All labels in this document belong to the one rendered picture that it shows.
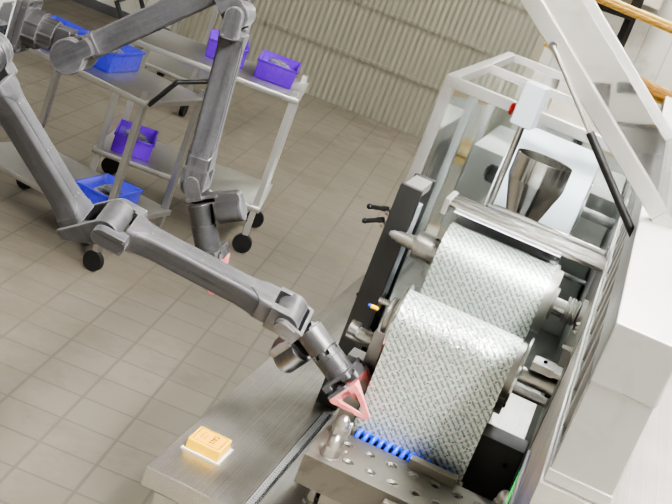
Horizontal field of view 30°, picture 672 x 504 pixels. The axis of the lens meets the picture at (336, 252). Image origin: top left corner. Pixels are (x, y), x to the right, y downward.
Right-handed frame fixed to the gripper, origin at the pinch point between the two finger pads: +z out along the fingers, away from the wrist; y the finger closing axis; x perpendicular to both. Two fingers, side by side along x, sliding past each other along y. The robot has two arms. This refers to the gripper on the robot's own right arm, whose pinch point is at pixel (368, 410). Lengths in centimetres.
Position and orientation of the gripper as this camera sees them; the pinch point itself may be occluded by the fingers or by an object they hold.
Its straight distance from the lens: 245.7
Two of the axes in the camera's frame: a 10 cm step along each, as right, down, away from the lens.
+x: 7.6, -5.5, -3.3
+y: -2.6, 2.1, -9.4
